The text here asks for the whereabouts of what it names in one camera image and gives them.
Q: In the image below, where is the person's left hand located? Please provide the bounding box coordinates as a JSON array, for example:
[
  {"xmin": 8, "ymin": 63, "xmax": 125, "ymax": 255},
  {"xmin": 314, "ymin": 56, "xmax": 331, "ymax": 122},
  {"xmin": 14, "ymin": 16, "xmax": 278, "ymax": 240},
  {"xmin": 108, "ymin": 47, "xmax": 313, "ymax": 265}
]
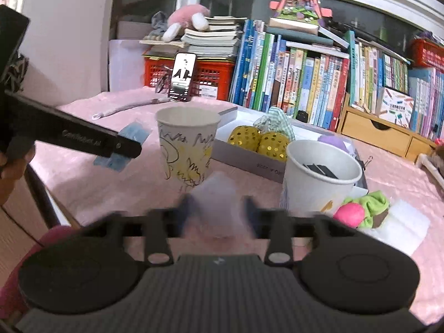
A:
[{"xmin": 0, "ymin": 146, "xmax": 36, "ymax": 206}]

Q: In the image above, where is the white mesh basket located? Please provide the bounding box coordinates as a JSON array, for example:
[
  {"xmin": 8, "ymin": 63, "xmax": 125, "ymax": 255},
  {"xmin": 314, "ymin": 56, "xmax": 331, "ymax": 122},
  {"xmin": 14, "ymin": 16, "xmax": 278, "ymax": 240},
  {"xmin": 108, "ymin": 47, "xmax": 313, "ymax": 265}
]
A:
[{"xmin": 116, "ymin": 21, "xmax": 155, "ymax": 40}]

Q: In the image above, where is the stack of flat-lying books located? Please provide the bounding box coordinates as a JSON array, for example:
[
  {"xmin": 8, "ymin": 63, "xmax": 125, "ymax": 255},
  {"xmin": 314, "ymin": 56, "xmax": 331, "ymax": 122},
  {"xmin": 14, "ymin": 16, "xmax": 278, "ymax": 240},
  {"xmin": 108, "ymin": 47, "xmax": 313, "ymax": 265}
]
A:
[{"xmin": 140, "ymin": 16, "xmax": 248, "ymax": 61}]

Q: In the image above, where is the grey braided strap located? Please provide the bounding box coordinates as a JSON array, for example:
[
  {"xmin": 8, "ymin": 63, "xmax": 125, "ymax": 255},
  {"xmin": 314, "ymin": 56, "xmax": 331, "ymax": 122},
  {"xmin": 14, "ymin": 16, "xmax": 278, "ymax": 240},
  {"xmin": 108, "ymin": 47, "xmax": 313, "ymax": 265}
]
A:
[{"xmin": 92, "ymin": 98, "xmax": 170, "ymax": 121}]

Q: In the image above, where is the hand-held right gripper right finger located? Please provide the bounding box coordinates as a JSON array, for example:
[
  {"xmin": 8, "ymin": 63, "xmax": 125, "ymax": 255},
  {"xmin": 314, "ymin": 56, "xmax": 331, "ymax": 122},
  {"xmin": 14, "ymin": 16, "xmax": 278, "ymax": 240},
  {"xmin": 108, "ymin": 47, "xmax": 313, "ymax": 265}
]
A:
[{"xmin": 244, "ymin": 196, "xmax": 339, "ymax": 265}]

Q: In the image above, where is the grey plush toy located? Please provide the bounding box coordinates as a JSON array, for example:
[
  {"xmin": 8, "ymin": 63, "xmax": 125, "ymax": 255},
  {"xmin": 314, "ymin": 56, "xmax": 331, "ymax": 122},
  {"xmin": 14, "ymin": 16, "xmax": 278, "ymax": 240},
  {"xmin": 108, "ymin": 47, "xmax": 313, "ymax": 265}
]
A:
[{"xmin": 144, "ymin": 11, "xmax": 170, "ymax": 44}]

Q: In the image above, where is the pink and white plush toy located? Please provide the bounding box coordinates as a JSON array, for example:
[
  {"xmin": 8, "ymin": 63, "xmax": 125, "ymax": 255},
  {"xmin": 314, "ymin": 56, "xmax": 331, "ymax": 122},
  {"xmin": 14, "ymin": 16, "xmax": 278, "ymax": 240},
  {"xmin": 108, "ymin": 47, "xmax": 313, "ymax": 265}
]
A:
[{"xmin": 162, "ymin": 4, "xmax": 211, "ymax": 41}]

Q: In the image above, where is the white plastic pipe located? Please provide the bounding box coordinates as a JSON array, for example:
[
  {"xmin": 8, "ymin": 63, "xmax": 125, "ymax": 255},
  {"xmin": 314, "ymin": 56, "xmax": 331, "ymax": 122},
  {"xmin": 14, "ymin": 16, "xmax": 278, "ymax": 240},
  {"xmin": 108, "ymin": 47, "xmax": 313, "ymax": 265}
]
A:
[{"xmin": 414, "ymin": 153, "xmax": 444, "ymax": 181}]

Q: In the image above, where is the pink plush ball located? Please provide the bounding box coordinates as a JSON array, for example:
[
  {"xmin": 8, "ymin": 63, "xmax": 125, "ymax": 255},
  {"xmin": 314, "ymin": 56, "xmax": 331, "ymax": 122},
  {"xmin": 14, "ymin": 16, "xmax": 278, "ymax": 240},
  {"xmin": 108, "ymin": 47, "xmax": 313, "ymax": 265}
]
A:
[{"xmin": 333, "ymin": 202, "xmax": 366, "ymax": 229}]

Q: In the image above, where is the row of tall picture books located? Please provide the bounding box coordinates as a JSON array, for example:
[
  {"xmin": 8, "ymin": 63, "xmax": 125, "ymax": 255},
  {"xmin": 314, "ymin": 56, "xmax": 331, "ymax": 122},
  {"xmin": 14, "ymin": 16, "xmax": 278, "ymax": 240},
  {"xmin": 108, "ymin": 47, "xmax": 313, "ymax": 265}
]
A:
[{"xmin": 227, "ymin": 19, "xmax": 351, "ymax": 132}]

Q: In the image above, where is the black binder clip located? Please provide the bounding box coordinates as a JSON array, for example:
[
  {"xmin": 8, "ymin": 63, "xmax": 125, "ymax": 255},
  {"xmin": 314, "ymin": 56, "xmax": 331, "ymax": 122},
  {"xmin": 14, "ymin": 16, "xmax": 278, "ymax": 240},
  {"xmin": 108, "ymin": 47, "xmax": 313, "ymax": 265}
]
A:
[
  {"xmin": 357, "ymin": 156, "xmax": 373, "ymax": 177},
  {"xmin": 302, "ymin": 162, "xmax": 342, "ymax": 179}
]

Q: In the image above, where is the red plastic crate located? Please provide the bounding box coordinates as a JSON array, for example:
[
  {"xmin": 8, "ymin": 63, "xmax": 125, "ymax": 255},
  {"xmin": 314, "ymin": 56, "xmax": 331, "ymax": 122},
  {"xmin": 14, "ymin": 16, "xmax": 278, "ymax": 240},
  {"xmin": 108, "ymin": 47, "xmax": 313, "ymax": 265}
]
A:
[{"xmin": 143, "ymin": 55, "xmax": 236, "ymax": 101}]

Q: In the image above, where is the red plastic basket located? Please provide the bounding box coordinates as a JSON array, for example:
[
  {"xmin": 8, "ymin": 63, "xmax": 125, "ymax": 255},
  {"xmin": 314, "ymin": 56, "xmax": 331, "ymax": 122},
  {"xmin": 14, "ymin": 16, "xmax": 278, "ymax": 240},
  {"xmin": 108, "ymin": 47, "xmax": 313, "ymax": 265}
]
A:
[{"xmin": 407, "ymin": 38, "xmax": 444, "ymax": 72}]

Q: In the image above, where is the blue face mask pack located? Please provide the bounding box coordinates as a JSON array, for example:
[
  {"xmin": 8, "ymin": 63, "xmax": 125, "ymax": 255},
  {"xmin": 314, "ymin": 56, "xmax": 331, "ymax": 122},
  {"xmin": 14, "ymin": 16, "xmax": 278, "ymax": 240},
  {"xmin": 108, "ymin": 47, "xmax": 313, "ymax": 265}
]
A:
[{"xmin": 94, "ymin": 122, "xmax": 153, "ymax": 173}]

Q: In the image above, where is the green fuzzy scrunchie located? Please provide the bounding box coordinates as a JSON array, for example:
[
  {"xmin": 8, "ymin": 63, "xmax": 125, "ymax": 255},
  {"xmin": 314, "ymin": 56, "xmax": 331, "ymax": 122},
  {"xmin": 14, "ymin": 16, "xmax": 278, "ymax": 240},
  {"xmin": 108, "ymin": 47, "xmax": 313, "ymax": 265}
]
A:
[{"xmin": 343, "ymin": 191, "xmax": 391, "ymax": 229}]

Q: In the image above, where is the white printed box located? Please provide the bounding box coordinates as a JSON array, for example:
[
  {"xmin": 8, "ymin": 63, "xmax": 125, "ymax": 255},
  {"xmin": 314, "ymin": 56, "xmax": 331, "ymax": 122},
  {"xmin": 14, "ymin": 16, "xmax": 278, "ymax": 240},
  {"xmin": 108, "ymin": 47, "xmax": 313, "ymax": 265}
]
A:
[{"xmin": 376, "ymin": 87, "xmax": 417, "ymax": 129}]

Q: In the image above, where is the dark patterned cloth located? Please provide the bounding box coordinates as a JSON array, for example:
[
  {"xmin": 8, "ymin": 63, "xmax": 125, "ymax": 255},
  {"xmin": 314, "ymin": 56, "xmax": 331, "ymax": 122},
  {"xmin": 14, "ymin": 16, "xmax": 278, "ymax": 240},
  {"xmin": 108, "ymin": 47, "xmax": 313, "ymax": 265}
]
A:
[{"xmin": 3, "ymin": 53, "xmax": 30, "ymax": 92}]

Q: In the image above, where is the scribbled paper cup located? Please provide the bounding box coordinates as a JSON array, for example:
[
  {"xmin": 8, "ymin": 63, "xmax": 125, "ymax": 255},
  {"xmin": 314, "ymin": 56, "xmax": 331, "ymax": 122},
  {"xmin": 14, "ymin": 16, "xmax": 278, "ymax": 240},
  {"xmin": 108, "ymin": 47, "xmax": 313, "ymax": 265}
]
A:
[{"xmin": 155, "ymin": 107, "xmax": 221, "ymax": 186}]

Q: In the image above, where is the wooden drawer organiser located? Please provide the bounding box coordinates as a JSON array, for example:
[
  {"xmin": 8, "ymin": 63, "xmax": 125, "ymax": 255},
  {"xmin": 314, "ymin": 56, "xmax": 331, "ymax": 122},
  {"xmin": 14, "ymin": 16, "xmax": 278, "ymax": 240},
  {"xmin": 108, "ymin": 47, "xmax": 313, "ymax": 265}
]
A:
[{"xmin": 338, "ymin": 92, "xmax": 439, "ymax": 163}]

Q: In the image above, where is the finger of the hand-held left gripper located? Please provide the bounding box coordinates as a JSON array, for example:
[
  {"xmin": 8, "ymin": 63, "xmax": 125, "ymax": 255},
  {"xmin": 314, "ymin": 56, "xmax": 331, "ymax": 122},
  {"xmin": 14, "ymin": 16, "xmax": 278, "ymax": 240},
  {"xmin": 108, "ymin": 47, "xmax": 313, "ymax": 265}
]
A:
[{"xmin": 104, "ymin": 133, "xmax": 143, "ymax": 159}]

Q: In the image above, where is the gold sequin pouch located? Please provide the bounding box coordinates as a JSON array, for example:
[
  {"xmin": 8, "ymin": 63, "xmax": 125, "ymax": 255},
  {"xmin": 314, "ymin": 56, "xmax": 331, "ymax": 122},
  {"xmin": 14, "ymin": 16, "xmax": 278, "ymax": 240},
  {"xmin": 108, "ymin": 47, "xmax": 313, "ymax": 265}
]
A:
[
  {"xmin": 257, "ymin": 131, "xmax": 290, "ymax": 163},
  {"xmin": 227, "ymin": 126, "xmax": 262, "ymax": 152}
]

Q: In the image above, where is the black metal table frame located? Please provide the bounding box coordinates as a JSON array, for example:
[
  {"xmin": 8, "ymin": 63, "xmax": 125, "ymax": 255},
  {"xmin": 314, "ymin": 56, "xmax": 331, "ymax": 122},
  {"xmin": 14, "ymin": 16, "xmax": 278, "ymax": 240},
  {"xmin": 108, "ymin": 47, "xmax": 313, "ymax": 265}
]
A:
[{"xmin": 24, "ymin": 162, "xmax": 72, "ymax": 229}]

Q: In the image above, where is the translucent white storage bin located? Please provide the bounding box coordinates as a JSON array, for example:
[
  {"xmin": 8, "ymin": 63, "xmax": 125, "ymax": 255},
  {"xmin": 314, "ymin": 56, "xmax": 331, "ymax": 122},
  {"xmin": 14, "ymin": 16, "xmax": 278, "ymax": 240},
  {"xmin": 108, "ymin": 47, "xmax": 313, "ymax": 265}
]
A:
[{"xmin": 108, "ymin": 39, "xmax": 146, "ymax": 92}]

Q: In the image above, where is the black smartphone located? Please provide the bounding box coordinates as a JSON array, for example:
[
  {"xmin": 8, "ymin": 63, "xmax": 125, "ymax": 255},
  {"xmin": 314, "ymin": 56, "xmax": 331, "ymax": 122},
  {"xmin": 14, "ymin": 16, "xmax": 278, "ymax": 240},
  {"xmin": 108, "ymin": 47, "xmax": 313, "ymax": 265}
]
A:
[{"xmin": 168, "ymin": 53, "xmax": 197, "ymax": 102}]

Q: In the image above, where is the paper cup with blue drawing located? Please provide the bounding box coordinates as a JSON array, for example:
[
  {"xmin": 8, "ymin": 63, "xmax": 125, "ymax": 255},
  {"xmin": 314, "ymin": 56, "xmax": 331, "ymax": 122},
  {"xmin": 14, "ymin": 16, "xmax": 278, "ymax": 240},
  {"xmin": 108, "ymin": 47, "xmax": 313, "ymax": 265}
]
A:
[{"xmin": 280, "ymin": 140, "xmax": 363, "ymax": 216}]

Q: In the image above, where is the grey box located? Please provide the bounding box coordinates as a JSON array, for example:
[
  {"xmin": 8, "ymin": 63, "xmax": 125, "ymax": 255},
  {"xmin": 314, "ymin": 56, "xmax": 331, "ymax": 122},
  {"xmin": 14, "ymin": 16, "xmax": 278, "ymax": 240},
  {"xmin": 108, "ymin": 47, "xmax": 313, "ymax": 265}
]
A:
[{"xmin": 210, "ymin": 106, "xmax": 368, "ymax": 198}]

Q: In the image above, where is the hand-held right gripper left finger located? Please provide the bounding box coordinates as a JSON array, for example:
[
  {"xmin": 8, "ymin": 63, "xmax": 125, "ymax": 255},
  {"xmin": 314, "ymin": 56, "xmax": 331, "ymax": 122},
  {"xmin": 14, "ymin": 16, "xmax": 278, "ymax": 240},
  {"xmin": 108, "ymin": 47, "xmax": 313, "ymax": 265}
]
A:
[{"xmin": 100, "ymin": 196, "xmax": 195, "ymax": 265}]

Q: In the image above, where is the miniature bicycle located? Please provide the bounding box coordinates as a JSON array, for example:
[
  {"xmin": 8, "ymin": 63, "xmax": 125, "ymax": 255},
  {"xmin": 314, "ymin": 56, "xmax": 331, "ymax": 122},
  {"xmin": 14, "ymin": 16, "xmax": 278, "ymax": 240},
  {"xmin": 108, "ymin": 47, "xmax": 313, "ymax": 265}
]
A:
[{"xmin": 154, "ymin": 65, "xmax": 174, "ymax": 94}]

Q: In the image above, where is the rose gold box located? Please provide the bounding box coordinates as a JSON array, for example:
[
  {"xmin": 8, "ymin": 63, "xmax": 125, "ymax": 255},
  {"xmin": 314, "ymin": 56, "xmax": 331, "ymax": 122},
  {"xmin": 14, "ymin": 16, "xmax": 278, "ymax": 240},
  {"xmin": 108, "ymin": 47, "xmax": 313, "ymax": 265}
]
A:
[{"xmin": 269, "ymin": 17, "xmax": 320, "ymax": 36}]

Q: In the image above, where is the green checked cloth bundle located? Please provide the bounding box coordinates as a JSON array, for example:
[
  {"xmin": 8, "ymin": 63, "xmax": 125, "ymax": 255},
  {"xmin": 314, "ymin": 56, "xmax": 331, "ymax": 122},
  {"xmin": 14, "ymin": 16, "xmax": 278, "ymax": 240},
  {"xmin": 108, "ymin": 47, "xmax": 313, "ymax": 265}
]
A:
[{"xmin": 253, "ymin": 107, "xmax": 295, "ymax": 139}]

